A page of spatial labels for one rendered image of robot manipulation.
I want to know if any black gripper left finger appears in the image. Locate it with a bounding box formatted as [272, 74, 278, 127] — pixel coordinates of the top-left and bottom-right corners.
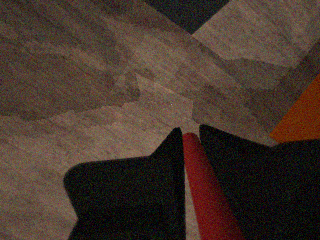
[64, 127, 186, 240]

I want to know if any red peg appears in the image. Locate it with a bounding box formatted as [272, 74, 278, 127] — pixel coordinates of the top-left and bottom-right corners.
[182, 132, 244, 240]

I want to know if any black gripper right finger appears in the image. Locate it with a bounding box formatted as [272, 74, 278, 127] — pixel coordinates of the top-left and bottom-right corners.
[199, 124, 320, 240]

